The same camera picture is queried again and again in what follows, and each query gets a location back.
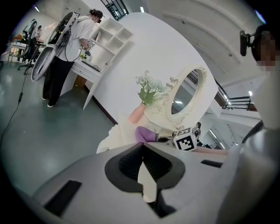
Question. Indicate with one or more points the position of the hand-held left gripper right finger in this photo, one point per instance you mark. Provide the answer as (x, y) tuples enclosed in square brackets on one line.
[(197, 175)]

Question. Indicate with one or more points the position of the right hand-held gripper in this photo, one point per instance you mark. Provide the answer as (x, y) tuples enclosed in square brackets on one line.
[(184, 142)]

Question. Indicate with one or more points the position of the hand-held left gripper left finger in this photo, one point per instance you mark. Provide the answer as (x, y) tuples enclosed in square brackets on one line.
[(87, 175)]

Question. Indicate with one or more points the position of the purple cloth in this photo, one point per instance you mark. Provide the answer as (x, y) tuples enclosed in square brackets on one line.
[(144, 134)]

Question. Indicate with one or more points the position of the person's right forearm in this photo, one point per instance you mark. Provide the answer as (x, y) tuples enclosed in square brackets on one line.
[(210, 151)]

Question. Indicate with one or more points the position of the white ornate oval mirror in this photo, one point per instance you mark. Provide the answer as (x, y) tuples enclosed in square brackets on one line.
[(175, 119)]

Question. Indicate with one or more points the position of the pink vase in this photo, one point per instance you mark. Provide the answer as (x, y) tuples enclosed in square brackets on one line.
[(136, 113)]

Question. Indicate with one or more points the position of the white flower bouquet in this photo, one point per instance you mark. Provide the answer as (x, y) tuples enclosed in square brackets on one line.
[(151, 89)]

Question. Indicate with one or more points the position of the black metal railing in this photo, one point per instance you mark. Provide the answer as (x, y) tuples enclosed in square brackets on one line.
[(238, 102), (116, 9)]

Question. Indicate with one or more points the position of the white shelving desk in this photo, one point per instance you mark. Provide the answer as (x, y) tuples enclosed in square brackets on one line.
[(109, 43)]

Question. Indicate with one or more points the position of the black office chair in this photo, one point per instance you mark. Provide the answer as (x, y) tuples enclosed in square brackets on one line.
[(30, 52)]

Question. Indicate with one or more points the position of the person's head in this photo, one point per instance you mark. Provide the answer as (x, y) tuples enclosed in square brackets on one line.
[(267, 52)]

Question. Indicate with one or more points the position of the black head-mounted camera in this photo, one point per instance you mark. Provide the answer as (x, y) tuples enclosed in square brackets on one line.
[(243, 43)]

